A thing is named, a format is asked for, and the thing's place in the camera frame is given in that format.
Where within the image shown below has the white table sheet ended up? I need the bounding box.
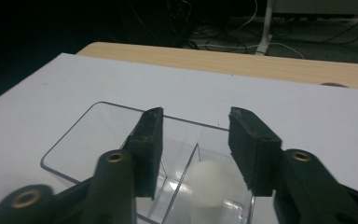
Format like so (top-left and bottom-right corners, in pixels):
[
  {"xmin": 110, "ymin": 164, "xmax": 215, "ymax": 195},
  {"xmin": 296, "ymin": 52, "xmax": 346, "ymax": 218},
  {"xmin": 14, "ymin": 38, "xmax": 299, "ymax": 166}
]
[{"xmin": 0, "ymin": 52, "xmax": 358, "ymax": 224}]

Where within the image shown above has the white floor cable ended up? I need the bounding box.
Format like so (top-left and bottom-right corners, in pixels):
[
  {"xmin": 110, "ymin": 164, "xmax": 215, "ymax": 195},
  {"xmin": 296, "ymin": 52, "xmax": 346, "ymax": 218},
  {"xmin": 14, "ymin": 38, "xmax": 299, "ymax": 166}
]
[{"xmin": 195, "ymin": 41, "xmax": 306, "ymax": 60}]

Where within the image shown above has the black floor cable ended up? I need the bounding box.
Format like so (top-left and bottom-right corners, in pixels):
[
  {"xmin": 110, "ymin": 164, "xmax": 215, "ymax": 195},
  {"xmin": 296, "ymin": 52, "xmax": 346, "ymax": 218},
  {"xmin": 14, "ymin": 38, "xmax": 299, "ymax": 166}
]
[{"xmin": 304, "ymin": 14, "xmax": 358, "ymax": 45}]

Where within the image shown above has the white round ball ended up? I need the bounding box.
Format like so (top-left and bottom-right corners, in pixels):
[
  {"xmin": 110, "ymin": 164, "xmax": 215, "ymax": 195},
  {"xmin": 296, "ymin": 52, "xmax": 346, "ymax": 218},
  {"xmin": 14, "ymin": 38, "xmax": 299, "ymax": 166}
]
[{"xmin": 185, "ymin": 159, "xmax": 250, "ymax": 209}]

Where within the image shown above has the clear plastic divided box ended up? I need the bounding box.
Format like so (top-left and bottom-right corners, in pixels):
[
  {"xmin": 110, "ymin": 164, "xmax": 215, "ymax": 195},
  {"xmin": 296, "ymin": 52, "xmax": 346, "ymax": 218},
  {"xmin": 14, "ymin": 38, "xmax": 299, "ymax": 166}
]
[{"xmin": 40, "ymin": 101, "xmax": 256, "ymax": 224}]

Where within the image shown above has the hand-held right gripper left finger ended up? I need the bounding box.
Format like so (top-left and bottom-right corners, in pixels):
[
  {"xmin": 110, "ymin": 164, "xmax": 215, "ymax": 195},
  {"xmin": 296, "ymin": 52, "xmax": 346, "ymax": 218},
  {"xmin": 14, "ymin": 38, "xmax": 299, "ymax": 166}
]
[{"xmin": 122, "ymin": 106, "xmax": 164, "ymax": 201}]

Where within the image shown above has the white stand pole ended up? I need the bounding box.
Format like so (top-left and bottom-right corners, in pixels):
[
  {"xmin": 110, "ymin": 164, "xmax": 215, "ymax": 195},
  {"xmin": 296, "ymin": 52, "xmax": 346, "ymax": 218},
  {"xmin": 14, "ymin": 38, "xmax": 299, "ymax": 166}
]
[{"xmin": 255, "ymin": 0, "xmax": 276, "ymax": 57}]

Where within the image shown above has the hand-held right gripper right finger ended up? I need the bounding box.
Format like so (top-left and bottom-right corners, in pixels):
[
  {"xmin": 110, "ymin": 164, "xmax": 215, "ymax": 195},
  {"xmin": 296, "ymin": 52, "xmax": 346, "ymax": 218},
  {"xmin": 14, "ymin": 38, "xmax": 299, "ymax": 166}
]
[{"xmin": 227, "ymin": 106, "xmax": 283, "ymax": 198}]

